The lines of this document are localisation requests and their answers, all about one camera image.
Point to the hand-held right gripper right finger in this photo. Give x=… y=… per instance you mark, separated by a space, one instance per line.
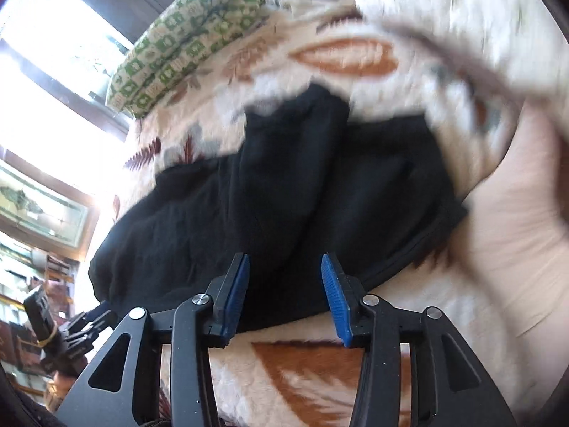
x=335 y=302

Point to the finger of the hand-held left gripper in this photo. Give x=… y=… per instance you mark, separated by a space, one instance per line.
x=91 y=336
x=91 y=313

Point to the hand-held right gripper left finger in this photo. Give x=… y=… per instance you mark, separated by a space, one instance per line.
x=235 y=296

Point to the black pants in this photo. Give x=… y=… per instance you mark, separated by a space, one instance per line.
x=289 y=187

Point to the framed picture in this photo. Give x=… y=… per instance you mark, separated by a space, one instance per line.
x=40 y=204

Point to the pink bed sheet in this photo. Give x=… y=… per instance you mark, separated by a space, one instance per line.
x=524 y=195

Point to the leaf-print fleece blanket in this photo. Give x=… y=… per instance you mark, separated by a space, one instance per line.
x=346 y=53

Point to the green checked pillow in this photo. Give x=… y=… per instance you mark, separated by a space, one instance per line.
x=178 y=44

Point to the window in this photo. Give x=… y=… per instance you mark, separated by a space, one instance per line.
x=66 y=22

